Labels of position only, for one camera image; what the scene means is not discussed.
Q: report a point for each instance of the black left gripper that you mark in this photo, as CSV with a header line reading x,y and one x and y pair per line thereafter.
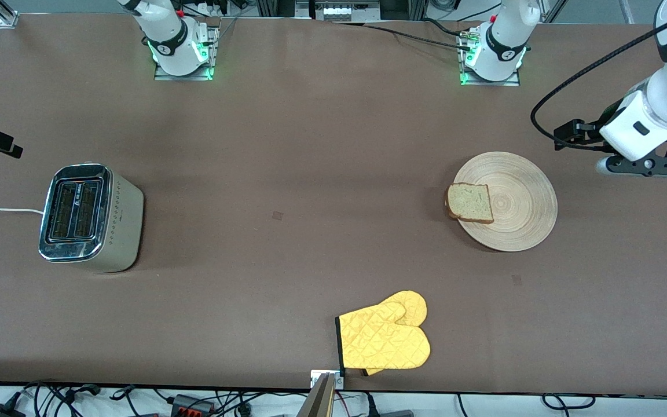
x,y
595,129

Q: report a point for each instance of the round wooden plate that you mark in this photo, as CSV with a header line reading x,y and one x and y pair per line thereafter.
x,y
521,202

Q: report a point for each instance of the brown bread slice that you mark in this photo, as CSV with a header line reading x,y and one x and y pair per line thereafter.
x,y
471,202

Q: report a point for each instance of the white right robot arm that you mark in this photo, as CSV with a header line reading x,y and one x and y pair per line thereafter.
x,y
171,35

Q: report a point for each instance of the silver beige two-slot toaster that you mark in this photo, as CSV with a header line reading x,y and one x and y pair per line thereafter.
x,y
87,217

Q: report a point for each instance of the black power adapter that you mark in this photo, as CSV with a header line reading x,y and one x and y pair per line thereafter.
x,y
0,410

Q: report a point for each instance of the white power strip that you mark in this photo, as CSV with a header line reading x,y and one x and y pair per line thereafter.
x,y
336,10

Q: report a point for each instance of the yellow quilted oven mitt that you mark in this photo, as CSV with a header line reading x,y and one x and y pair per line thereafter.
x,y
385,341

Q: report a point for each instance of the black orange connector block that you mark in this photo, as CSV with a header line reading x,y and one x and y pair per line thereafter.
x,y
191,403

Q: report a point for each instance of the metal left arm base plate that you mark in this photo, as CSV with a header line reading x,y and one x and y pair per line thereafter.
x,y
513,78

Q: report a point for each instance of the aluminium corner post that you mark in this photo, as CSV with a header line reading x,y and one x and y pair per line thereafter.
x,y
6,14

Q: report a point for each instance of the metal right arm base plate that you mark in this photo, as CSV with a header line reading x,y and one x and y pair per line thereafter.
x,y
162,73

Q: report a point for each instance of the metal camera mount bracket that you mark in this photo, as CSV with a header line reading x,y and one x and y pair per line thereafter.
x,y
317,379

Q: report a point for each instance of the tan camera mount bar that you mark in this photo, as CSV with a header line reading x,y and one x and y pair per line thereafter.
x,y
319,399

